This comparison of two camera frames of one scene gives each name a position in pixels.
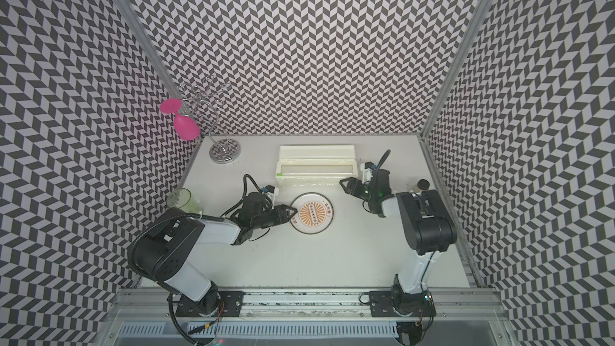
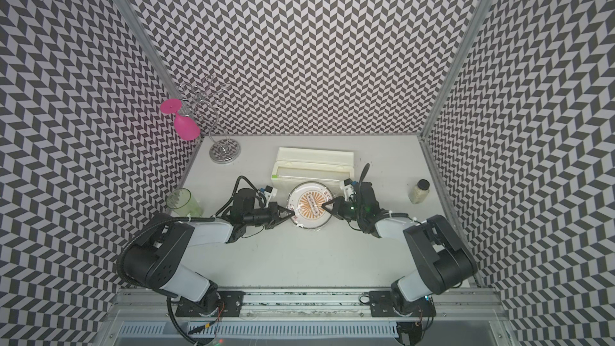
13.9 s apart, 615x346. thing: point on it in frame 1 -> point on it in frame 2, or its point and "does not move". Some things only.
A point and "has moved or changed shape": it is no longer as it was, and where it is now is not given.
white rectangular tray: [313, 166] does not move
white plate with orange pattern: [315, 213] has moved or changed shape
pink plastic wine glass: [186, 126] does not move
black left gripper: [282, 215] does not move
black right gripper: [353, 181] -> [337, 204]
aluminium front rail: [138, 304] does not move
